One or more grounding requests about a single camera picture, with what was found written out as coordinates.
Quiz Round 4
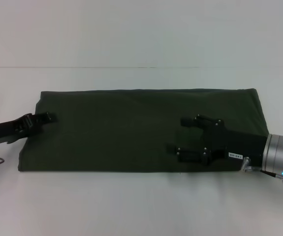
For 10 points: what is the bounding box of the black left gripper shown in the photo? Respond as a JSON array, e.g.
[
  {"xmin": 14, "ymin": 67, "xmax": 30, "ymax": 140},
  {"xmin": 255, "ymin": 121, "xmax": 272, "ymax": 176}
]
[{"xmin": 0, "ymin": 111, "xmax": 58, "ymax": 147}]

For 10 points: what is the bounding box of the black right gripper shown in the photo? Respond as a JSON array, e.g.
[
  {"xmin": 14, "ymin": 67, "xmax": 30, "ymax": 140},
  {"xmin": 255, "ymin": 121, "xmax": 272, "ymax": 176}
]
[{"xmin": 165, "ymin": 113, "xmax": 268, "ymax": 166}]

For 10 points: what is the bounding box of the dark green shirt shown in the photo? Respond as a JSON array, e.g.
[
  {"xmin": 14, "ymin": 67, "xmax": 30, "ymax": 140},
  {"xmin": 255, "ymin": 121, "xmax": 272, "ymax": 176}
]
[{"xmin": 17, "ymin": 88, "xmax": 270, "ymax": 175}]

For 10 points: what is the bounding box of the black gripper cable with plug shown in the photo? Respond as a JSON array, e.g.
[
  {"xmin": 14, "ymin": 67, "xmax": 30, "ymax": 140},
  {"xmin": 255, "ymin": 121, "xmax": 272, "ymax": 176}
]
[{"xmin": 240, "ymin": 156, "xmax": 283, "ymax": 185}]

